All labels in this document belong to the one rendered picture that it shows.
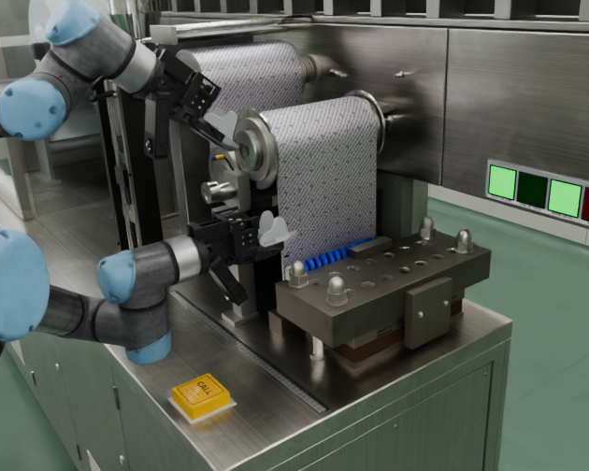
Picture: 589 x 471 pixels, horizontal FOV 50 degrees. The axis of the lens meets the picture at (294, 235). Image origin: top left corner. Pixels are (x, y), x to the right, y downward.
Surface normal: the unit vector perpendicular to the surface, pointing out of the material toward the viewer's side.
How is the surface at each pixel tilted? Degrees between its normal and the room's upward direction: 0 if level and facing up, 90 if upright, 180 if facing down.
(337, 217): 90
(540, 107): 90
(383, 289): 0
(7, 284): 85
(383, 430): 90
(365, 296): 0
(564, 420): 0
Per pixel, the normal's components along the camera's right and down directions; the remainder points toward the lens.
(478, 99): -0.80, 0.25
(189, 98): 0.59, 0.28
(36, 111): 0.18, 0.36
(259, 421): -0.04, -0.93
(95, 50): 0.41, 0.58
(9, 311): 0.97, -0.04
